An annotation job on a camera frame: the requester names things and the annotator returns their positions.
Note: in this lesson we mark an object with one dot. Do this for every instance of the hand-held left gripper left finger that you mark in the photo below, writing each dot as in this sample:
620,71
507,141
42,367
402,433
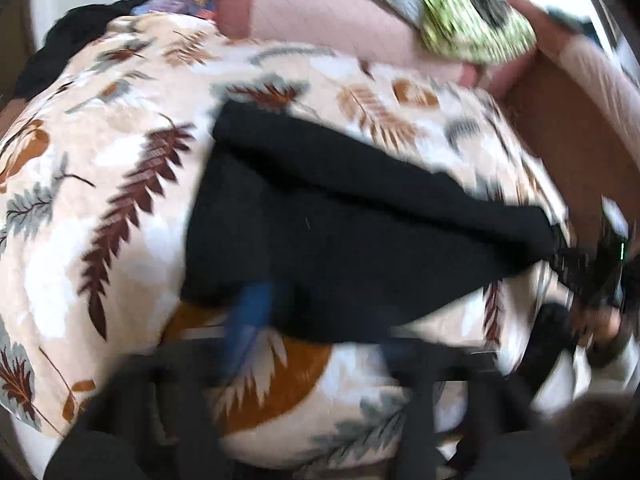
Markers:
250,315

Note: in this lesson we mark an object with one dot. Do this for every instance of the black cloth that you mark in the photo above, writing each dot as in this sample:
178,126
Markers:
70,45

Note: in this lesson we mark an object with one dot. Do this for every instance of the brown wooden bed board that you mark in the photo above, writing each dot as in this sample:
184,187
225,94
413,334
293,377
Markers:
575,135

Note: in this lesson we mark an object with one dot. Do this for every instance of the leaf print blanket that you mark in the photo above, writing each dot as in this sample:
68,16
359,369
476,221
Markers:
125,160

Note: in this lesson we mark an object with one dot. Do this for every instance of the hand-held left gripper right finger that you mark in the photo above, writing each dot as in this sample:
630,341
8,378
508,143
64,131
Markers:
425,375

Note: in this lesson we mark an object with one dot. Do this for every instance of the pink pillow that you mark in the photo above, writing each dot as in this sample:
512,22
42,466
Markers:
325,20

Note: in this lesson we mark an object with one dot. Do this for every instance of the brown furry thing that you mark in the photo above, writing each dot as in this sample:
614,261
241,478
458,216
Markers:
605,430

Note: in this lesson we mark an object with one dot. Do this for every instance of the person's right hand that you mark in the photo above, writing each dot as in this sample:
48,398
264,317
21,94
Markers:
602,327

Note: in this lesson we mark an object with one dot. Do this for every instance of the beige cloth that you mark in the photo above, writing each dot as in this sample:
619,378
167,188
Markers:
590,65

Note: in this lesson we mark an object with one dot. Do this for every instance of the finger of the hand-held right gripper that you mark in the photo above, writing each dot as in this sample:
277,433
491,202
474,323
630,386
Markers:
567,262

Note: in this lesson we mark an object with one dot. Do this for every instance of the colourful printed cloth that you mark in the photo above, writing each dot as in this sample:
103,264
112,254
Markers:
180,2

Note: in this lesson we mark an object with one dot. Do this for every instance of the green patterned cloth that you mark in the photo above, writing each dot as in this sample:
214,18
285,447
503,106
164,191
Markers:
470,15

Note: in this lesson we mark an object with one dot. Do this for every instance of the black pants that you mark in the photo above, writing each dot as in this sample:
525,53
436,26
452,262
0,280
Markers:
350,240

